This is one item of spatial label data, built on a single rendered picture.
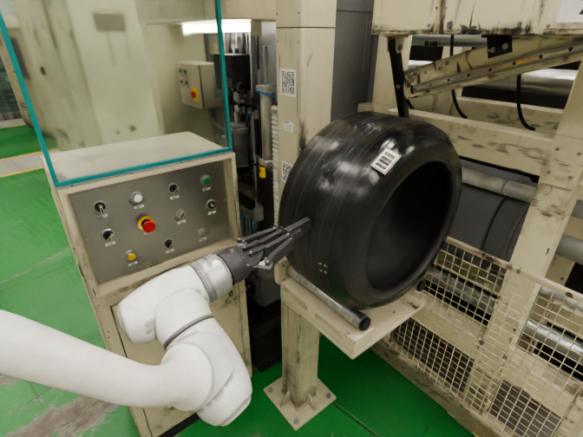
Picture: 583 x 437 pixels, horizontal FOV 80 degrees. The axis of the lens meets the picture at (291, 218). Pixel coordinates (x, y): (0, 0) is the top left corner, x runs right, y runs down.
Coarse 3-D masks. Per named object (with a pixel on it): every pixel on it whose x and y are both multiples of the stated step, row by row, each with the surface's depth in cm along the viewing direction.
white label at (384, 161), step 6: (384, 150) 78; (390, 150) 78; (378, 156) 78; (384, 156) 78; (390, 156) 78; (396, 156) 77; (372, 162) 78; (378, 162) 77; (384, 162) 77; (390, 162) 77; (378, 168) 77; (384, 168) 77
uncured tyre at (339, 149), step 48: (336, 144) 86; (384, 144) 80; (432, 144) 85; (288, 192) 91; (336, 192) 80; (384, 192) 79; (432, 192) 116; (336, 240) 80; (384, 240) 127; (432, 240) 115; (336, 288) 88; (384, 288) 113
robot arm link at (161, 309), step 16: (176, 272) 66; (192, 272) 67; (144, 288) 63; (160, 288) 63; (176, 288) 64; (192, 288) 65; (128, 304) 61; (144, 304) 61; (160, 304) 61; (176, 304) 62; (192, 304) 63; (128, 320) 60; (144, 320) 60; (160, 320) 61; (176, 320) 61; (192, 320) 61; (128, 336) 61; (144, 336) 61; (160, 336) 61
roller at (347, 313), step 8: (288, 272) 123; (296, 272) 119; (304, 280) 116; (312, 288) 113; (320, 296) 111; (328, 304) 109; (336, 304) 106; (344, 312) 103; (352, 312) 102; (360, 312) 101; (352, 320) 101; (360, 320) 99; (368, 320) 100; (360, 328) 99
